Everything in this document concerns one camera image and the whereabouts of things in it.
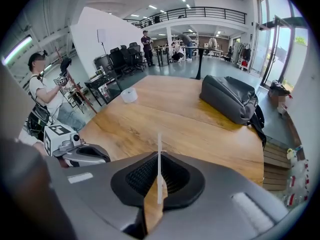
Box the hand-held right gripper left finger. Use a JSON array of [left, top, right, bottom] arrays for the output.
[[46, 151, 161, 240]]

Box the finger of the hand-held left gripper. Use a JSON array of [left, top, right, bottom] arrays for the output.
[[62, 144, 112, 168]]

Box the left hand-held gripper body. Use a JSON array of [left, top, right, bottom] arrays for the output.
[[43, 124, 85, 158]]

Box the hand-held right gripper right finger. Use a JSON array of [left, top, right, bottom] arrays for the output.
[[146, 151, 289, 240]]

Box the white card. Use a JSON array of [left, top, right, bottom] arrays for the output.
[[156, 132, 164, 205]]

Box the person's left forearm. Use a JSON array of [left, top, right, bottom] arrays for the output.
[[15, 128, 50, 157]]

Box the red-brown wooden easel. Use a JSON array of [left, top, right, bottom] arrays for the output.
[[54, 46, 98, 115]]

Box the black low cabinet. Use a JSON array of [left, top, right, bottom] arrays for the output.
[[83, 69, 124, 108]]

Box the wooden slat bench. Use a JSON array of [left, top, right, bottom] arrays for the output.
[[262, 140, 294, 192]]

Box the white tape roll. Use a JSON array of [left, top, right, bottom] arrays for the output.
[[120, 86, 139, 104]]

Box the black round drum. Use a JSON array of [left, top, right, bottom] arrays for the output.
[[93, 54, 114, 73]]

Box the white plush toy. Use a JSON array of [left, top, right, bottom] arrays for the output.
[[284, 145, 311, 208]]

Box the long tube lamp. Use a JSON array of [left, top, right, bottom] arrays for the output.
[[1, 34, 34, 66]]

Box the group of black office chairs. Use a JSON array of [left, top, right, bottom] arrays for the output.
[[109, 41, 148, 78]]

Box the grey backpack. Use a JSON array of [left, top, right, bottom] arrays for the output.
[[199, 74, 267, 149]]

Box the white panel light stand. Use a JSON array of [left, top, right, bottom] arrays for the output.
[[96, 28, 109, 58]]

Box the dark bag on box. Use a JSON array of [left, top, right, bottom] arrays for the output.
[[267, 79, 292, 99]]

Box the black round high table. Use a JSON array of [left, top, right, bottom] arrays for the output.
[[185, 46, 216, 81]]

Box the clothes rack with bags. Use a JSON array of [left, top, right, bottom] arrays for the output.
[[235, 42, 252, 72]]

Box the glass door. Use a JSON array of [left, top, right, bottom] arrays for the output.
[[249, 15, 296, 87]]

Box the black balcony railing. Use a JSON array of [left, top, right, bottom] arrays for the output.
[[123, 6, 248, 30]]

